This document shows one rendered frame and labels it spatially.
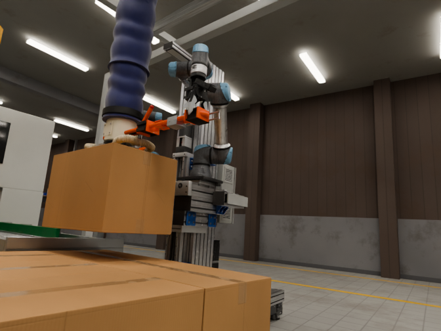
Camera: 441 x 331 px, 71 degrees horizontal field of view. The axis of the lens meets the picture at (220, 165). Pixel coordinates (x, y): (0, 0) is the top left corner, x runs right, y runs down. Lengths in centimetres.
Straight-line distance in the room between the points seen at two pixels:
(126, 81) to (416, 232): 610
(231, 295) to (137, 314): 38
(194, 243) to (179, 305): 136
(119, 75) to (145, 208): 77
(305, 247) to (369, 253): 129
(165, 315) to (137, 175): 80
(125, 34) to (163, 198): 96
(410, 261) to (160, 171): 594
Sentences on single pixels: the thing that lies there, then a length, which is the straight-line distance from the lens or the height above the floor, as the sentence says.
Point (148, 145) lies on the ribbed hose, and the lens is 171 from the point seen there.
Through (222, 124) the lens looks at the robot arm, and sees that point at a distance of 200.
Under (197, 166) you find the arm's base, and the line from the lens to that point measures 206.
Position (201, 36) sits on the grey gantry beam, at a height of 310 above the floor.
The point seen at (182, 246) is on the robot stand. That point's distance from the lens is 226.
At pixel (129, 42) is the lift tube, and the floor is 171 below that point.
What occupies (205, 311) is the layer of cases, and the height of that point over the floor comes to 48.
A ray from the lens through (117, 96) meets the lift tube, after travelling 182.
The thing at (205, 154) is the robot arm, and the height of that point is 120.
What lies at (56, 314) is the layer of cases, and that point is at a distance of 74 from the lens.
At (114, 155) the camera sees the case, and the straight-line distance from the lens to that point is 148.
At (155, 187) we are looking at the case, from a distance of 160.
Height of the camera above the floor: 72
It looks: 11 degrees up
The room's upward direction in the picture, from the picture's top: 4 degrees clockwise
